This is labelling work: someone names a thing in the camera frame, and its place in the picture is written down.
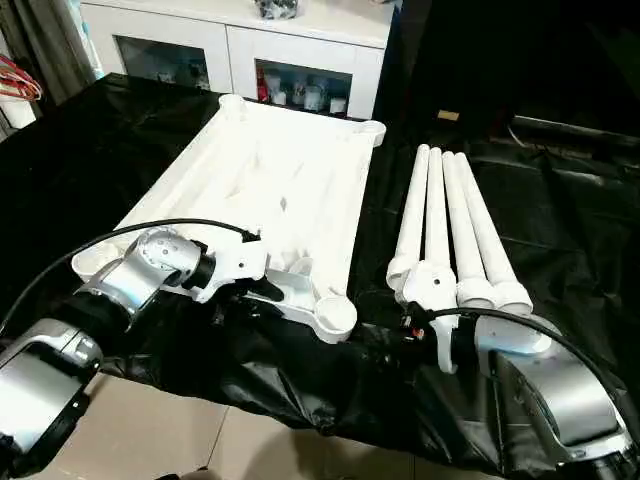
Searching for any white plastic table leg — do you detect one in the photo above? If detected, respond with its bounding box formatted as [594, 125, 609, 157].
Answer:
[387, 143, 431, 297]
[424, 147, 456, 266]
[441, 150, 498, 309]
[455, 152, 535, 317]

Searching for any white plastic table top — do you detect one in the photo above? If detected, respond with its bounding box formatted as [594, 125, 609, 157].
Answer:
[72, 93, 387, 346]

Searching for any black plastic mat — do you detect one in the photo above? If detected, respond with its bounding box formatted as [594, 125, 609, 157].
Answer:
[0, 72, 640, 476]

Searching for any white glass-door cabinet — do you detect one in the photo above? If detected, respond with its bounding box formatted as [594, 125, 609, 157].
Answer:
[80, 0, 393, 121]

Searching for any dark patterned jar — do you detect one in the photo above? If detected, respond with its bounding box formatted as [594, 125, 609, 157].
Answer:
[255, 0, 301, 21]

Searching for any grey curtain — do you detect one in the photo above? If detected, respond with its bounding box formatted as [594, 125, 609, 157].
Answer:
[0, 0, 96, 106]

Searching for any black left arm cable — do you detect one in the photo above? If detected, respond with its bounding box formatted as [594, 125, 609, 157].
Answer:
[0, 218, 263, 331]

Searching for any red wire clothes hanger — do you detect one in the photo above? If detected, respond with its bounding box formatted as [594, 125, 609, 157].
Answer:
[0, 55, 43, 104]

